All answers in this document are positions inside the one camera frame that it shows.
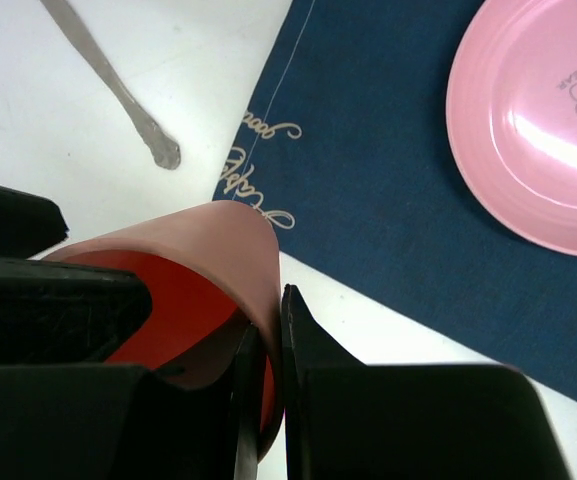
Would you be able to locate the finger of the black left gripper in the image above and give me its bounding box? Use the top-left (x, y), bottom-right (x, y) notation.
top-left (0, 186), bottom-right (69, 258)
top-left (0, 257), bottom-right (152, 365)

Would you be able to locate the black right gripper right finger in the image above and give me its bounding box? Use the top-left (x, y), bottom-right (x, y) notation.
top-left (281, 285), bottom-right (570, 479)

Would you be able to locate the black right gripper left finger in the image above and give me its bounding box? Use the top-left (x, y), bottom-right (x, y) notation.
top-left (0, 327), bottom-right (265, 479)

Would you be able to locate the pink plastic cup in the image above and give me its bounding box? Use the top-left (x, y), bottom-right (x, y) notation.
top-left (46, 200), bottom-right (283, 458)

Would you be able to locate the dark blue cloth placemat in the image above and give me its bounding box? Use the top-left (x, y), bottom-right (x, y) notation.
top-left (214, 1), bottom-right (577, 401)

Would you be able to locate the pink plastic plate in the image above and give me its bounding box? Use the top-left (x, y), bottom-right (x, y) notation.
top-left (446, 1), bottom-right (577, 256)

